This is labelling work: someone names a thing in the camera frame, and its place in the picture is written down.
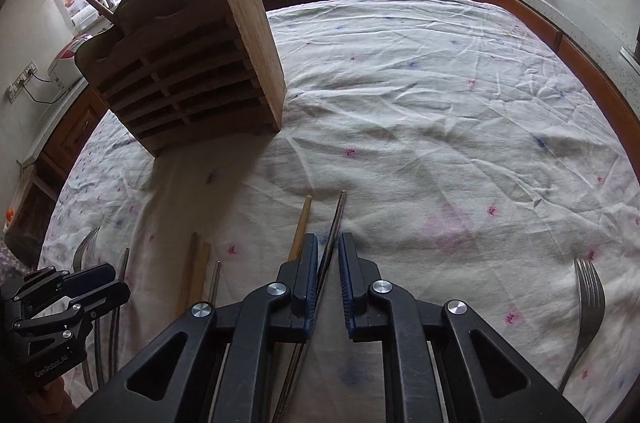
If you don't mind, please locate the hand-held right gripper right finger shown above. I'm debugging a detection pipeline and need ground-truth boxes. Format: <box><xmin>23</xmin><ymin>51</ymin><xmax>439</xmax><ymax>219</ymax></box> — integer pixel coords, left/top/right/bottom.
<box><xmin>338</xmin><ymin>232</ymin><xmax>588</xmax><ymax>423</ymax></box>

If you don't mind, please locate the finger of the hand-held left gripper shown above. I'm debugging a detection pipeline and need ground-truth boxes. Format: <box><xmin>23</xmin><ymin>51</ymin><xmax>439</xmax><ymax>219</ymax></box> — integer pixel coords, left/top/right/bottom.
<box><xmin>11</xmin><ymin>280</ymin><xmax>132</xmax><ymax>346</ymax></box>
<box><xmin>0</xmin><ymin>263</ymin><xmax>118</xmax><ymax>304</ymax></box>

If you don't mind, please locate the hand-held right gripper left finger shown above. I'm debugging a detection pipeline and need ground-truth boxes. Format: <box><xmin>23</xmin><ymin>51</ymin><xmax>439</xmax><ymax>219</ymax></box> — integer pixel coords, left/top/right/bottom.
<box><xmin>67</xmin><ymin>233</ymin><xmax>321</xmax><ymax>423</ymax></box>

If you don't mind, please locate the metal fork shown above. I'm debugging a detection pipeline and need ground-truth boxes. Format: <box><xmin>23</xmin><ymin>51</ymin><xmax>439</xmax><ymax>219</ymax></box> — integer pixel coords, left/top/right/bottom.
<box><xmin>71</xmin><ymin>226</ymin><xmax>102</xmax><ymax>393</ymax></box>
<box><xmin>556</xmin><ymin>257</ymin><xmax>607</xmax><ymax>395</ymax></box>

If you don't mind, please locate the metal chopstick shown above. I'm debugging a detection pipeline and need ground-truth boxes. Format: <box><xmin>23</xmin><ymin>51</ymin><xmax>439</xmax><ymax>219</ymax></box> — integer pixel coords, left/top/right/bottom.
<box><xmin>206</xmin><ymin>259</ymin><xmax>222</xmax><ymax>305</ymax></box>
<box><xmin>270</xmin><ymin>190</ymin><xmax>348</xmax><ymax>423</ymax></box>
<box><xmin>94</xmin><ymin>315</ymin><xmax>107</xmax><ymax>386</ymax></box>
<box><xmin>107</xmin><ymin>247</ymin><xmax>132</xmax><ymax>386</ymax></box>

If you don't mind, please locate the wooden utensil holder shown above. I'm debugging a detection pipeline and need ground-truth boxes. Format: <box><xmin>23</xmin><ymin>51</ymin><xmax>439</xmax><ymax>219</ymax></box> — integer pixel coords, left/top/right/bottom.
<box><xmin>74</xmin><ymin>0</ymin><xmax>288</xmax><ymax>157</ymax></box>

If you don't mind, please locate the red and white rice cooker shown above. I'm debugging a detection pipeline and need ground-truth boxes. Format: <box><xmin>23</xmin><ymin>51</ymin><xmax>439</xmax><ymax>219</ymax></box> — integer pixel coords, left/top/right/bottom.
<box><xmin>47</xmin><ymin>34</ymin><xmax>96</xmax><ymax>89</ymax></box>

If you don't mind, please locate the paper towel roll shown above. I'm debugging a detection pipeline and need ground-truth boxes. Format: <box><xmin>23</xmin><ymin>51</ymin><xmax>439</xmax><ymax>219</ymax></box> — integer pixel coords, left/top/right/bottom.
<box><xmin>70</xmin><ymin>6</ymin><xmax>108</xmax><ymax>29</ymax></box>

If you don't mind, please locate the black power cable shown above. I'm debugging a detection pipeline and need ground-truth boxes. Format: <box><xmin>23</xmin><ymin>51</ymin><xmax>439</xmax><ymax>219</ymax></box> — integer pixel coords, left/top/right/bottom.
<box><xmin>22</xmin><ymin>70</ymin><xmax>71</xmax><ymax>105</ymax></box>

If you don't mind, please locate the wall socket strip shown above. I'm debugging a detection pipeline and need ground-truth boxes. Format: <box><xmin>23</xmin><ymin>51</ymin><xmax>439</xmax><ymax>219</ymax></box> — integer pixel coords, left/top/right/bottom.
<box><xmin>6</xmin><ymin>60</ymin><xmax>38</xmax><ymax>103</ymax></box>

